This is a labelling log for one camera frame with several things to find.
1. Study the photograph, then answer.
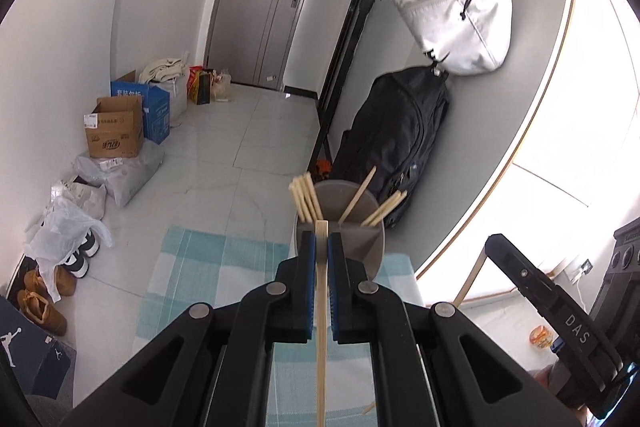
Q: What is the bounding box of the window with wooden frame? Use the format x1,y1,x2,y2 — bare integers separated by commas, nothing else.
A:
415,0,640,308

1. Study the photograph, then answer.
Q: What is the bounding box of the red bag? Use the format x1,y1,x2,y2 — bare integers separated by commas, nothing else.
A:
187,66,203,104

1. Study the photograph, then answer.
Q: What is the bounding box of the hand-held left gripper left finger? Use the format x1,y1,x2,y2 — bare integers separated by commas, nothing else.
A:
57,229,317,427

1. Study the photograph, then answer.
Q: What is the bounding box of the orange round container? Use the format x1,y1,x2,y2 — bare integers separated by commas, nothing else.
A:
530,326,556,350

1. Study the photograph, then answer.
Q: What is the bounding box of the white grey utensil holder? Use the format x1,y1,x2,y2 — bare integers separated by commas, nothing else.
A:
295,179,387,283

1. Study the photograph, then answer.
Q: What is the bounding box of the cream cloth tote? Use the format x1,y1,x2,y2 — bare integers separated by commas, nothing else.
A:
139,57,187,84

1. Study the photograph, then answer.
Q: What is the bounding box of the black yellow paper bag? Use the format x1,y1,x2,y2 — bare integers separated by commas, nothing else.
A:
192,69,215,105

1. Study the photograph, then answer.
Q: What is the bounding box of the person's right hand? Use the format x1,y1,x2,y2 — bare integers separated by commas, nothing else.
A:
530,363,557,391

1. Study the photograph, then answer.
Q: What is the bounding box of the dark blue shoe box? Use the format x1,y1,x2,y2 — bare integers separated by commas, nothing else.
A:
0,294,77,400

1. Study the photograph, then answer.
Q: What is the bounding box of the brown boot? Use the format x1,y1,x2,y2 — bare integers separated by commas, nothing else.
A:
17,289,68,337
24,264,77,298

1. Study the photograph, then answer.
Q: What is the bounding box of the teal checked tablecloth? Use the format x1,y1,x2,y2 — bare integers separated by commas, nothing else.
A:
132,226,426,427

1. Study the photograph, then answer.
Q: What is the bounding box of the brown cardboard box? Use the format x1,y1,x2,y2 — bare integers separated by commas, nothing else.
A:
84,96,146,158

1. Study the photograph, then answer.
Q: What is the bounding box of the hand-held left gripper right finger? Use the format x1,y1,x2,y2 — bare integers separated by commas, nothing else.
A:
326,231,583,427

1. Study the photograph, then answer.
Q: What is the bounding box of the black white sneaker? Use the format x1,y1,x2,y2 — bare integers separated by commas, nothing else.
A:
62,252,88,279
80,229,101,258

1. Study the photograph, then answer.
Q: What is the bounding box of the grey plastic parcel bag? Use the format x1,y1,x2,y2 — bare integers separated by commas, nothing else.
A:
102,142,165,208
74,154,118,188

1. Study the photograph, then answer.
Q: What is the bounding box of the white plastic parcel bag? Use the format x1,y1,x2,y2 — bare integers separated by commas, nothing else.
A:
50,179,107,220

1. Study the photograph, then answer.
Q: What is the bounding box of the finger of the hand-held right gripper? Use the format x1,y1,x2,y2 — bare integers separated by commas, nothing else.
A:
484,233,630,384

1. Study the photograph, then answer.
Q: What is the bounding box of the translucent white plastic bag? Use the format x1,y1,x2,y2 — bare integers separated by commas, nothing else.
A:
25,197,113,303

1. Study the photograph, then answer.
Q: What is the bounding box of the blue cardboard box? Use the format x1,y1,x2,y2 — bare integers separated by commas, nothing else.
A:
110,79,172,145

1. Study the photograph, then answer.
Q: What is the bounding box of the black backpack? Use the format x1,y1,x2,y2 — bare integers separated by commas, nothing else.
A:
330,67,451,230

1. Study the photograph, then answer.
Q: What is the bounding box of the black door frame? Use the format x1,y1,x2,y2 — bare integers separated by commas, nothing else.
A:
311,0,408,172

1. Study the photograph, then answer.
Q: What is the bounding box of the white woven sack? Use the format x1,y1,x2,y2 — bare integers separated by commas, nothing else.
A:
150,67,191,128

